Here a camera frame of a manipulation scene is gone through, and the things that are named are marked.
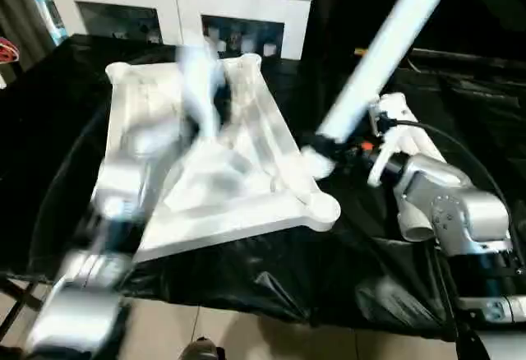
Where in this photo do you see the white plastic table top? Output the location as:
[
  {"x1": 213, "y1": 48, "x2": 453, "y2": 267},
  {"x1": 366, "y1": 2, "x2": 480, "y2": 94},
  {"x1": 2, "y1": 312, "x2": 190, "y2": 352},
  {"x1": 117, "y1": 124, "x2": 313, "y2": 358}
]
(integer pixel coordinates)
[{"x1": 93, "y1": 53, "x2": 341, "y2": 264}]

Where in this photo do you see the black furniture with yellow label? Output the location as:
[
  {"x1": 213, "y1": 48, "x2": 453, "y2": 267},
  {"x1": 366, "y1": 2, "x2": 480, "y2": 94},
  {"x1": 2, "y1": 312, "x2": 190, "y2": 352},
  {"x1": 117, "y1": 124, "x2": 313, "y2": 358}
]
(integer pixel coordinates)
[{"x1": 308, "y1": 0, "x2": 526, "y2": 73}]

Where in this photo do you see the black work mat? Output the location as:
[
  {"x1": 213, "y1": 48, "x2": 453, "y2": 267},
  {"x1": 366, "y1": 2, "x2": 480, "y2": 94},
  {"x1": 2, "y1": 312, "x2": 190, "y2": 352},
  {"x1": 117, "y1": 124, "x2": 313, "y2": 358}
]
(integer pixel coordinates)
[{"x1": 0, "y1": 35, "x2": 526, "y2": 340}]

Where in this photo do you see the white cabinet with glass doors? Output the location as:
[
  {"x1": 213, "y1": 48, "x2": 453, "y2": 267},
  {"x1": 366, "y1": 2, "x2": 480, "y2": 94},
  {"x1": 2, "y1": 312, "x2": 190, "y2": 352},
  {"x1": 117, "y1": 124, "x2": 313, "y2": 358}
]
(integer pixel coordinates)
[{"x1": 41, "y1": 0, "x2": 315, "y2": 61}]

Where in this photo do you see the black left robot foot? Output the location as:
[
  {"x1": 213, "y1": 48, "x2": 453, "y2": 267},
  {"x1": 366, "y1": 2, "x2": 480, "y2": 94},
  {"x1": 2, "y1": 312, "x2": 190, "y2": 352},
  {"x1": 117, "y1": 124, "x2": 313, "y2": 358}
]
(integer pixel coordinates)
[{"x1": 181, "y1": 339, "x2": 219, "y2": 360}]

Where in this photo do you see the blue and white stick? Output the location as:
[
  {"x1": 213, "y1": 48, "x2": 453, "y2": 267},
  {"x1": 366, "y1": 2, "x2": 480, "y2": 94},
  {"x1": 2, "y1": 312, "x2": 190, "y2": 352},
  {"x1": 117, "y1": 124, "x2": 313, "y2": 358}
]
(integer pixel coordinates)
[{"x1": 21, "y1": 0, "x2": 68, "y2": 46}]

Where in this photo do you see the red patterned object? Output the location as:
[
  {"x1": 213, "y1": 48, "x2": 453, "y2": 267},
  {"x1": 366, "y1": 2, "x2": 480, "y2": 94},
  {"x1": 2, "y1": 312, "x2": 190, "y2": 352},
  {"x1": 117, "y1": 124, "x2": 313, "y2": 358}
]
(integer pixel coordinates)
[{"x1": 0, "y1": 36, "x2": 21, "y2": 67}]

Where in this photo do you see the grey curtain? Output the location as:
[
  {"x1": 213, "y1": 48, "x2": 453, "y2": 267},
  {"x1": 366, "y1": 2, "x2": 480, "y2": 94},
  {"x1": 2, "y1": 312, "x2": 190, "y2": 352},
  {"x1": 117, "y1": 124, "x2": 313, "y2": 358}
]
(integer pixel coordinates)
[{"x1": 0, "y1": 0, "x2": 54, "y2": 69}]

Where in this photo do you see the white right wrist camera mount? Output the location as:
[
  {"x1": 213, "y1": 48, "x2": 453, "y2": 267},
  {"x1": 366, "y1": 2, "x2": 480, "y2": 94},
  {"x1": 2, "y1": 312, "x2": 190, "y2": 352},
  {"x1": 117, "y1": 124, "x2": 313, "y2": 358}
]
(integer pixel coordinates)
[{"x1": 368, "y1": 91, "x2": 413, "y2": 188}]

